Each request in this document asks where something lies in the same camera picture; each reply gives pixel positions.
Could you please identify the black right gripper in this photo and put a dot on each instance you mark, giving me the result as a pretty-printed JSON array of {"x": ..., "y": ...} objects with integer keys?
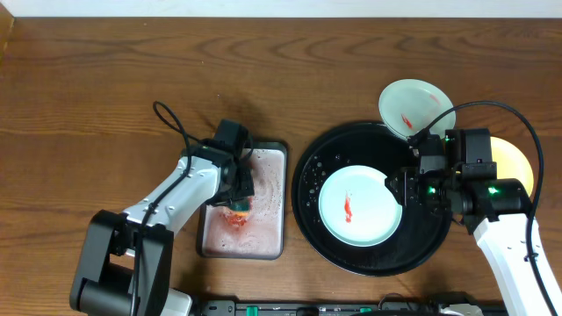
[{"x": 406, "y": 181}]

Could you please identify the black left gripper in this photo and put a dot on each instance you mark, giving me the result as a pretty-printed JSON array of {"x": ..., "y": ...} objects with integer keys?
[{"x": 242, "y": 190}]

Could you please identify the green and orange sponge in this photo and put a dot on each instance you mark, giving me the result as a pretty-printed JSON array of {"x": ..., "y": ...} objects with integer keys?
[{"x": 239, "y": 210}]

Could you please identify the mint plate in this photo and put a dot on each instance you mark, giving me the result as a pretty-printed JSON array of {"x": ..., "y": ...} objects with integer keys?
[
  {"x": 408, "y": 105},
  {"x": 356, "y": 207}
]

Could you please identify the yellow plate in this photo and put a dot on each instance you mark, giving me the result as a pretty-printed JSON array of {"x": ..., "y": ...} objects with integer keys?
[{"x": 512, "y": 163}]

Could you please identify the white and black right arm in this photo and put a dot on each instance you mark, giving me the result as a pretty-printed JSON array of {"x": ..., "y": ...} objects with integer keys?
[{"x": 497, "y": 213}]

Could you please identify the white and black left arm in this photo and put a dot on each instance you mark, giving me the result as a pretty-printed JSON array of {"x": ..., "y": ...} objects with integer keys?
[{"x": 125, "y": 263}]

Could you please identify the round black tray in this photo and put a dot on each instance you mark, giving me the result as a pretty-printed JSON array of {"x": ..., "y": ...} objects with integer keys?
[{"x": 419, "y": 233}]

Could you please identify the black rectangular soapy water tray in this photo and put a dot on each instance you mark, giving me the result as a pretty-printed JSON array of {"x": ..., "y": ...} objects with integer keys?
[{"x": 259, "y": 232}]

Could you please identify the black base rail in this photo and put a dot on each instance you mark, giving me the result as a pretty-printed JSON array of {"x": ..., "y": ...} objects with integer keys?
[{"x": 446, "y": 304}]

